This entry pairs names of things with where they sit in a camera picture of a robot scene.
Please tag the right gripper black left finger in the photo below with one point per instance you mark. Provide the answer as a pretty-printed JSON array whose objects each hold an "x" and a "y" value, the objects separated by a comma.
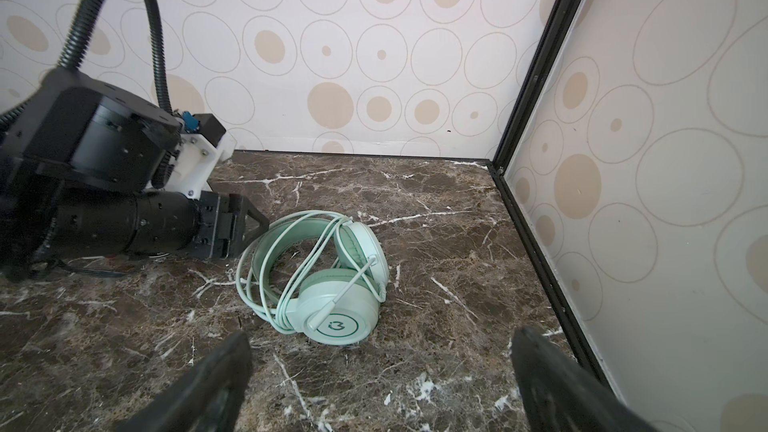
[{"x": 208, "y": 397}]

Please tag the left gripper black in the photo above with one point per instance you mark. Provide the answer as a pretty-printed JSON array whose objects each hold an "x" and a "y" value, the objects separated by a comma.
[{"x": 96, "y": 223}]

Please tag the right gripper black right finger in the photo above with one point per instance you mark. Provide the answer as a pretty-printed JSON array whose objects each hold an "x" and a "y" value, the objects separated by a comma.
[{"x": 559, "y": 395}]

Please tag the mint green headphones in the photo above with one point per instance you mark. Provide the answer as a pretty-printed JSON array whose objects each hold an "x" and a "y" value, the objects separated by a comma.
[{"x": 334, "y": 295}]

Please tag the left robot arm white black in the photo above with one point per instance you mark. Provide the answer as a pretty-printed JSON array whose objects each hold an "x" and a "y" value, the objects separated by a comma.
[{"x": 90, "y": 169}]

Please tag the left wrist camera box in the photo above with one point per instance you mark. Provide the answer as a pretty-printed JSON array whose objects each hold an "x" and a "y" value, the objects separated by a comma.
[{"x": 203, "y": 143}]

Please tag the black corner frame post right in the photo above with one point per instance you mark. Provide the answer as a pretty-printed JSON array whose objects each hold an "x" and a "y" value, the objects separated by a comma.
[{"x": 557, "y": 94}]

